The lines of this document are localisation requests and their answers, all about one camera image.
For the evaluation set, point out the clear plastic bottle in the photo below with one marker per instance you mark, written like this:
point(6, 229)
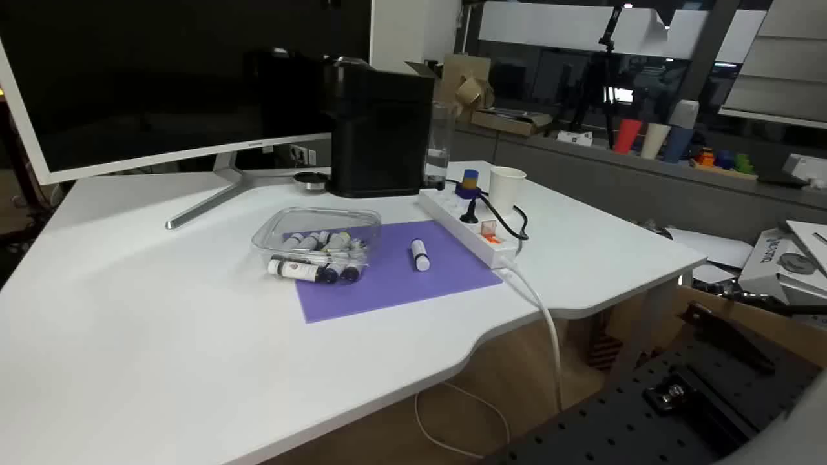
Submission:
point(437, 145)

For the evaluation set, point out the cardboard box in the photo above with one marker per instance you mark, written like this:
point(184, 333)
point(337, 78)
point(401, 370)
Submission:
point(463, 80)

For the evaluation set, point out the black power plug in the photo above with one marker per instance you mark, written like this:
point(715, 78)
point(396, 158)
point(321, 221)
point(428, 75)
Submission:
point(468, 211)

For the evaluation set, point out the stack of printed papers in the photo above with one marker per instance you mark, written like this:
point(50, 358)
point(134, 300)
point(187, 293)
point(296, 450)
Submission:
point(790, 259)

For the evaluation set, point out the white power strip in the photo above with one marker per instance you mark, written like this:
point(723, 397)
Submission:
point(466, 229)

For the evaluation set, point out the purple paper mat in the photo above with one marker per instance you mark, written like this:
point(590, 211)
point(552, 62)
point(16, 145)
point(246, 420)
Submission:
point(404, 273)

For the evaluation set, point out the clear plastic container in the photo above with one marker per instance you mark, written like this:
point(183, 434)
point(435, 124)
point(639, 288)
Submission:
point(299, 250)

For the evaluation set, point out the red plastic cup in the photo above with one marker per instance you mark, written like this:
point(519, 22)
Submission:
point(627, 136)

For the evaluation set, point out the black coffee machine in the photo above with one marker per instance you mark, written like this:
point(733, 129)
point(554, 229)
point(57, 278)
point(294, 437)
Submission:
point(379, 129)

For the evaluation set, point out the cream plastic cup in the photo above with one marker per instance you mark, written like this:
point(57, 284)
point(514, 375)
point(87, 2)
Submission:
point(656, 140)

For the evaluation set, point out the black round disc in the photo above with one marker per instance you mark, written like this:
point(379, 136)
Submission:
point(311, 181)

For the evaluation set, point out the white paper cup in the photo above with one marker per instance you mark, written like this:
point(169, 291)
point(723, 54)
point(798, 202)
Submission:
point(506, 184)

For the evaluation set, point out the black camera tripod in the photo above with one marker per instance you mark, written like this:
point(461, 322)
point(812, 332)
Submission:
point(614, 78)

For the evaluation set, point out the blue and orange toy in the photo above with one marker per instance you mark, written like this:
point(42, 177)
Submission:
point(471, 181)

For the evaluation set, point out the blue plastic cup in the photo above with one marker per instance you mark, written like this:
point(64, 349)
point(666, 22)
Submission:
point(675, 145)

